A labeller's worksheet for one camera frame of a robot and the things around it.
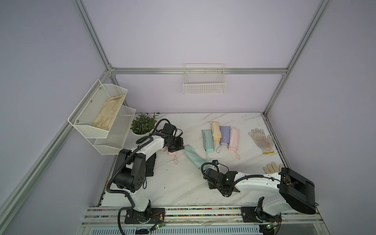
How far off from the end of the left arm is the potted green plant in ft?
0.50

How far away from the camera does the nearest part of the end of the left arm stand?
74cm

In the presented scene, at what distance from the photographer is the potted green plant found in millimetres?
905
